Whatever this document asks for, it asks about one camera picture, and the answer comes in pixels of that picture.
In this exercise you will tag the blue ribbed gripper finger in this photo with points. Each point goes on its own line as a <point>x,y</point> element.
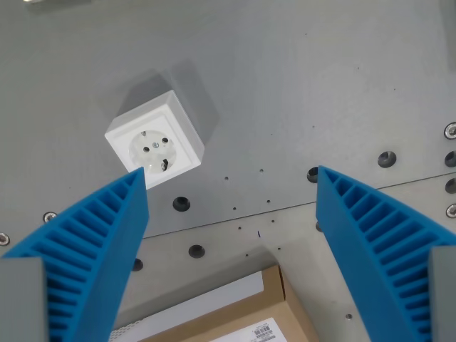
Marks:
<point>352,228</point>
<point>107,228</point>

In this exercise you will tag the silver table screw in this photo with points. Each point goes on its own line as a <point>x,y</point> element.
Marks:
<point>3,238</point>
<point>451,130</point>
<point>451,210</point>
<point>50,216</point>

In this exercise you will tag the white perforated metal piece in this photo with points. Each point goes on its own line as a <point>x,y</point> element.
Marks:
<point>123,333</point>

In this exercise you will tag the brown cardboard box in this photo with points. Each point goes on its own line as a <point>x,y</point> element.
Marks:
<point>285,313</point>

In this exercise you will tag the light grey flat sheet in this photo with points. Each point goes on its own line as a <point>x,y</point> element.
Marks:
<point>199,295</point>

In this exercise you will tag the white barcode label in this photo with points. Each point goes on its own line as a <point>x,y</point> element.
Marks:
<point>249,331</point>

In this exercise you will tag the white wall socket box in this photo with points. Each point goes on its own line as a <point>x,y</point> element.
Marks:
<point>178,124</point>

